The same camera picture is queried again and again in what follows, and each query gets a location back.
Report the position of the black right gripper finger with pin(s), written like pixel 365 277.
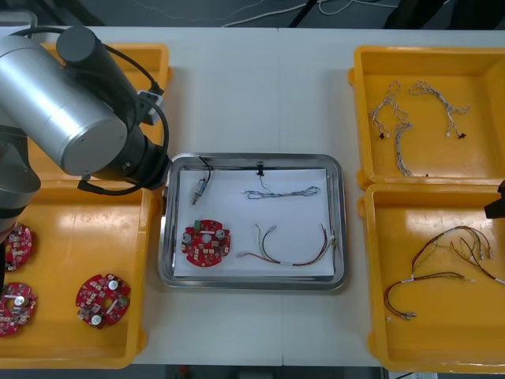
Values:
pixel 502 186
pixel 495 210

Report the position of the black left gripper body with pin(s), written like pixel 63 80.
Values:
pixel 157 163

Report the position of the silver-grey and black left arm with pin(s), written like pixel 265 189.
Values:
pixel 59 98

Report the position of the yellow-orange plastic bin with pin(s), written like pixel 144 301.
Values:
pixel 434 339
pixel 158 63
pixel 434 67
pixel 79 237

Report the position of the round red circuit board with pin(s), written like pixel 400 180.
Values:
pixel 19 245
pixel 205 252
pixel 98 292
pixel 16 312

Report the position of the white sheet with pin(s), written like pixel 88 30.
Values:
pixel 292 213

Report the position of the steel tray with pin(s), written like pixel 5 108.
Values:
pixel 339 221

